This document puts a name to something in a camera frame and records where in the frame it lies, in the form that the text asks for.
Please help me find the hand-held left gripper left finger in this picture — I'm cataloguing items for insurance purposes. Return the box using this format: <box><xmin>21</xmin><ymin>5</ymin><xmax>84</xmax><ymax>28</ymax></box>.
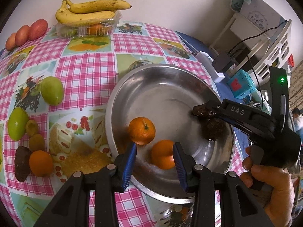
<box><xmin>33</xmin><ymin>142</ymin><xmax>138</xmax><ymax>227</ymax></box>

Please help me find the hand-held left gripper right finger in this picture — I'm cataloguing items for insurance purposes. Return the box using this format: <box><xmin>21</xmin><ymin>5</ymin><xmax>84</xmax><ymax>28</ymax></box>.
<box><xmin>172</xmin><ymin>142</ymin><xmax>275</xmax><ymax>227</ymax></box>

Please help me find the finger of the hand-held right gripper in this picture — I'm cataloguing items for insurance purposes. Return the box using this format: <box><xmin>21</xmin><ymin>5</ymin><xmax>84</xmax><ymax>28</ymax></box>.
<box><xmin>216</xmin><ymin>113</ymin><xmax>253</xmax><ymax>136</ymax></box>
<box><xmin>205</xmin><ymin>99</ymin><xmax>273</xmax><ymax>124</ymax></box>

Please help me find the orange with green stem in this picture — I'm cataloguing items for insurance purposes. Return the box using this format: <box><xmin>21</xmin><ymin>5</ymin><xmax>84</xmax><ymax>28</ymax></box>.
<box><xmin>128</xmin><ymin>117</ymin><xmax>156</xmax><ymax>146</ymax></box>

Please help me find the stainless steel bowl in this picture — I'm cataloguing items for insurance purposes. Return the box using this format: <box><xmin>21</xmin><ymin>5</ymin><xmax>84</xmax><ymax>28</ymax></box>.
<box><xmin>105</xmin><ymin>64</ymin><xmax>235</xmax><ymax>205</ymax></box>

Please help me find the small yellow fruit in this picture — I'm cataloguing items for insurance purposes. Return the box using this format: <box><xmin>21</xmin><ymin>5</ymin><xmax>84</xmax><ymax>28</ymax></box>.
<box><xmin>26</xmin><ymin>120</ymin><xmax>40</xmax><ymax>137</ymax></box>
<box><xmin>29</xmin><ymin>134</ymin><xmax>45</xmax><ymax>152</ymax></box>

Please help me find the large dark brown fruit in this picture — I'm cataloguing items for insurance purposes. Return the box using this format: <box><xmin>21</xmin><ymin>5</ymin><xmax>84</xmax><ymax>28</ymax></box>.
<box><xmin>14</xmin><ymin>146</ymin><xmax>32</xmax><ymax>182</ymax></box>

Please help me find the green mango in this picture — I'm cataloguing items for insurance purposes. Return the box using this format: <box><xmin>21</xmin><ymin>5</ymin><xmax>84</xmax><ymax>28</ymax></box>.
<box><xmin>41</xmin><ymin>76</ymin><xmax>64</xmax><ymax>106</ymax></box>
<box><xmin>8</xmin><ymin>107</ymin><xmax>30</xmax><ymax>141</ymax></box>

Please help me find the person's right hand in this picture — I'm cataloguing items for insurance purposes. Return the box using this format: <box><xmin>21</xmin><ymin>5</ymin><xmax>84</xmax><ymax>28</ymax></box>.
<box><xmin>240</xmin><ymin>146</ymin><xmax>296</xmax><ymax>227</ymax></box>

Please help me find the blue toy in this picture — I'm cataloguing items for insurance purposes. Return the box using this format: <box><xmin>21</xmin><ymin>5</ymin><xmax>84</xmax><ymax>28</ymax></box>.
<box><xmin>227</xmin><ymin>70</ymin><xmax>257</xmax><ymax>100</ymax></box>

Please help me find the black power adapter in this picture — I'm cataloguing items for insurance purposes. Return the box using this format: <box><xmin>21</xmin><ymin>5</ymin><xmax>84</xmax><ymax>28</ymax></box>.
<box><xmin>211</xmin><ymin>53</ymin><xmax>236</xmax><ymax>72</ymax></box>

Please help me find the white power strip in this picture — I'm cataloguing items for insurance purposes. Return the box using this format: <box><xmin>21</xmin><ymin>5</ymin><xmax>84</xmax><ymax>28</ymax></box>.
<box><xmin>196</xmin><ymin>51</ymin><xmax>225</xmax><ymax>83</ymax></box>

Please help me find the white plastic basket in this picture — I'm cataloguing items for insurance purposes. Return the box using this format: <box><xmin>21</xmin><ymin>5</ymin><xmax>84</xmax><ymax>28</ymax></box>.
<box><xmin>257</xmin><ymin>20</ymin><xmax>294</xmax><ymax>82</ymax></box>

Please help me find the white shelf unit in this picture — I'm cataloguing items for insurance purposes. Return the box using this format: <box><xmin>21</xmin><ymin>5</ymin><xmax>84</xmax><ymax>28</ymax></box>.
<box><xmin>209</xmin><ymin>12</ymin><xmax>273</xmax><ymax>71</ymax></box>

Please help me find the grey printed box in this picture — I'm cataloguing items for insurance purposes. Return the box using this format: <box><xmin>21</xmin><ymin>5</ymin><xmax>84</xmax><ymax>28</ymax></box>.
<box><xmin>240</xmin><ymin>0</ymin><xmax>286</xmax><ymax>32</ymax></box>

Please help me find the teal cloth bag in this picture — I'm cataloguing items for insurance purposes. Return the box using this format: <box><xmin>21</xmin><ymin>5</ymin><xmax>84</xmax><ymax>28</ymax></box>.
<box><xmin>231</xmin><ymin>0</ymin><xmax>255</xmax><ymax>12</ymax></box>

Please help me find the clear plastic container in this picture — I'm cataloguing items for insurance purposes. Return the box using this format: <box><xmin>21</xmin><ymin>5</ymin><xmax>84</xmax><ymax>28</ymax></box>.
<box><xmin>55</xmin><ymin>11</ymin><xmax>122</xmax><ymax>38</ymax></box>

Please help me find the yellow banana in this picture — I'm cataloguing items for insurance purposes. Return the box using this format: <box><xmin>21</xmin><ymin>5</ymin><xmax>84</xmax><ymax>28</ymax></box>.
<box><xmin>66</xmin><ymin>0</ymin><xmax>132</xmax><ymax>14</ymax></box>
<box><xmin>55</xmin><ymin>0</ymin><xmax>117</xmax><ymax>24</ymax></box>

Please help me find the large red apple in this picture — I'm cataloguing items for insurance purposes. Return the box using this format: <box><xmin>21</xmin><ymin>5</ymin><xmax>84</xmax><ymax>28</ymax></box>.
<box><xmin>29</xmin><ymin>19</ymin><xmax>48</xmax><ymax>41</ymax></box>

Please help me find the medium red apple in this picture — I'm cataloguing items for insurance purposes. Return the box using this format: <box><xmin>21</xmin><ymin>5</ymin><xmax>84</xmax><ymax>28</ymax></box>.
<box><xmin>15</xmin><ymin>25</ymin><xmax>30</xmax><ymax>47</ymax></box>

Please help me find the small red apple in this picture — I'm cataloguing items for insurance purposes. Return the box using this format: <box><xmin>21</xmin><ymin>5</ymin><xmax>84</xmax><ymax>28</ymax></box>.
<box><xmin>5</xmin><ymin>33</ymin><xmax>16</xmax><ymax>51</ymax></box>

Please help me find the black cable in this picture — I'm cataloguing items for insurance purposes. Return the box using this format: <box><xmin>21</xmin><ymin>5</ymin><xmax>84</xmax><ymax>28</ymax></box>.
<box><xmin>227</xmin><ymin>20</ymin><xmax>291</xmax><ymax>55</ymax></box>
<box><xmin>246</xmin><ymin>53</ymin><xmax>265</xmax><ymax>96</ymax></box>

